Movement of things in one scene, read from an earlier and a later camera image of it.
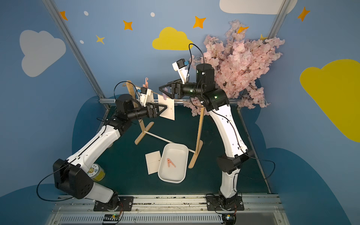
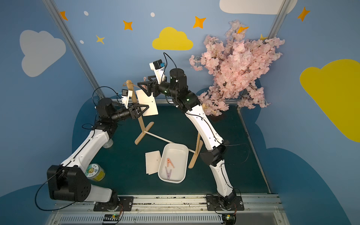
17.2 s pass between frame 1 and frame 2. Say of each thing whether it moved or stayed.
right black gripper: moved
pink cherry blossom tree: stayed
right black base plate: stayed
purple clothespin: moved
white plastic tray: stayed
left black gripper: moved
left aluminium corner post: stayed
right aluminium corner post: stayed
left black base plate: stayed
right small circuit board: stayed
